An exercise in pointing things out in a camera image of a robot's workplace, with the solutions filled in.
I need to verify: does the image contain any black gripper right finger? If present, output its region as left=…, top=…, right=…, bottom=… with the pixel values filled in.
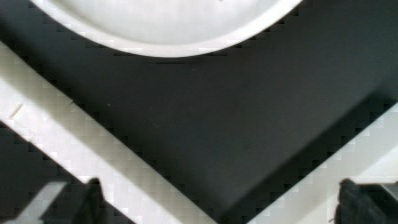
left=334, top=179, right=398, bottom=224

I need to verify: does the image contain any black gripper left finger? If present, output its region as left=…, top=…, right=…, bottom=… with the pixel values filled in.
left=12, top=177, right=110, bottom=224

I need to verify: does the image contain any white round table top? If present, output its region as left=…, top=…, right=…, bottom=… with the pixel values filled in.
left=30, top=0, right=303, bottom=58

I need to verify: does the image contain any white U-shaped border frame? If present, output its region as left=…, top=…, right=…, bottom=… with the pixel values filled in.
left=0, top=43, right=398, bottom=224

